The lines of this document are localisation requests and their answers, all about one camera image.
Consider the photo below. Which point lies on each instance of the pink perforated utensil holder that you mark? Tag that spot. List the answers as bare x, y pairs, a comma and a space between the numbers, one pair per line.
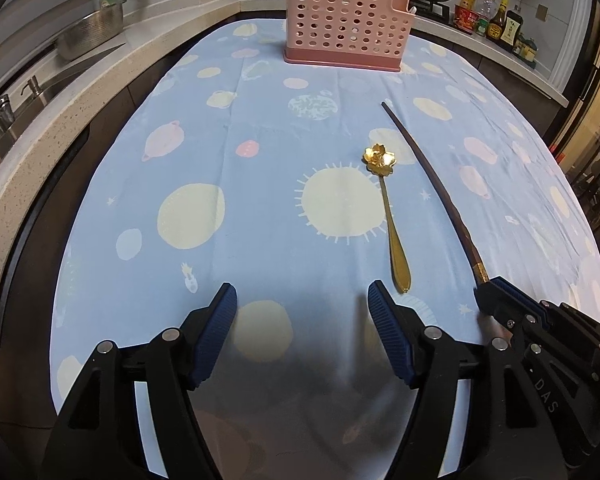
364, 34

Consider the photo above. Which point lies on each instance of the blue patterned tablecloth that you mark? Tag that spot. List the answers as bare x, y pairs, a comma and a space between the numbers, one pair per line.
240, 167

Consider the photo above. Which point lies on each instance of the clear plastic bottle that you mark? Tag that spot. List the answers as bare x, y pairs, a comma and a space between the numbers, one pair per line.
485, 9

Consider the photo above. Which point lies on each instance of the brown vinegar bottle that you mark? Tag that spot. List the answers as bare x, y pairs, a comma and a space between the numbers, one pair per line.
496, 25

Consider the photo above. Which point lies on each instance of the red seasoning tub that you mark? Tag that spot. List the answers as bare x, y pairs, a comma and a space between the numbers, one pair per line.
465, 19

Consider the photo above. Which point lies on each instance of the dark soy sauce bottle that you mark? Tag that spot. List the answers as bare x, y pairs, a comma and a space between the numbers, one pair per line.
511, 30

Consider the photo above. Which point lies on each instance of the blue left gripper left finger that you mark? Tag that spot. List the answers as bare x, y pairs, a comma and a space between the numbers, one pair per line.
208, 329

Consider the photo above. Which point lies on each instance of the small green cap jar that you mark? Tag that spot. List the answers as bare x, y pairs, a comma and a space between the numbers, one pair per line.
482, 25

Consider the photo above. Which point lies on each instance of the brown chopstick gold band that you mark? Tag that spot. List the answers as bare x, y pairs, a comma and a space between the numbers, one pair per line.
470, 249

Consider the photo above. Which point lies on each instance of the stainless steel sink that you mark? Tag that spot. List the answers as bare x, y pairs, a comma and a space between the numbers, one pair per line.
26, 113

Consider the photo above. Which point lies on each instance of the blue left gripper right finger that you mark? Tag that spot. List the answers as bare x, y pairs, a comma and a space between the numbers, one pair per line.
397, 328

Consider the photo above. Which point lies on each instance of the gold flower spoon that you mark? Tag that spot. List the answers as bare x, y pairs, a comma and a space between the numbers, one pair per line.
380, 162

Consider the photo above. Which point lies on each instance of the small dark jars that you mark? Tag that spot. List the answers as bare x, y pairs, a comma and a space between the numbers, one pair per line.
525, 49

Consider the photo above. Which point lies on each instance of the soap dispenser pump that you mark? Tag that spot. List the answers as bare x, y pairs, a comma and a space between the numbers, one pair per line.
32, 90

